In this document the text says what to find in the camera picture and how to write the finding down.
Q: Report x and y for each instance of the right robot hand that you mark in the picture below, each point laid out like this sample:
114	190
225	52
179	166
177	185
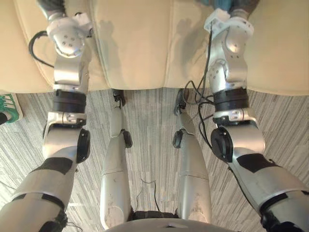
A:
242	6

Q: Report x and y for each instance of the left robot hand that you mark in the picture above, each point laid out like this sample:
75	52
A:
50	6

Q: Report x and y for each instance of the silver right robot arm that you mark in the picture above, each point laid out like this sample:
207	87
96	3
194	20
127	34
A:
236	70

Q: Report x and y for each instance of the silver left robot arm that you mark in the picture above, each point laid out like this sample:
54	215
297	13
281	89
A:
65	72

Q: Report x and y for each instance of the cream leather sofa seat cushion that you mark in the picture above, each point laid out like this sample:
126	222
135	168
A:
135	41
38	24
277	60
14	60

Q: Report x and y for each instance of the teal cushion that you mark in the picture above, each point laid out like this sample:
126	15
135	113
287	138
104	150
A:
217	3

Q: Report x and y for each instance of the green white shoe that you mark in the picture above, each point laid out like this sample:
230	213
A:
10	106

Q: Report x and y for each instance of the silver right robot leg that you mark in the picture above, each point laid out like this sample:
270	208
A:
193	169

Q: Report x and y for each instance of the silver robot leg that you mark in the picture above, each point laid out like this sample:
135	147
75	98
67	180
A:
113	169
193	169

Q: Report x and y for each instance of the silver left robot leg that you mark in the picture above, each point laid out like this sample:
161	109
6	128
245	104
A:
113	169

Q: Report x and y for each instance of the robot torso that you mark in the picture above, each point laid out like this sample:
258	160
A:
149	223

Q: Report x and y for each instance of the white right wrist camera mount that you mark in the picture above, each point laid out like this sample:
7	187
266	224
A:
217	19

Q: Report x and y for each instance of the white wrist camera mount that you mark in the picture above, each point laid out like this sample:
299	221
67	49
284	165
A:
84	21
217	19

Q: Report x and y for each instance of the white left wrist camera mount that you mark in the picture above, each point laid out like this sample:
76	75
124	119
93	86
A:
84	21

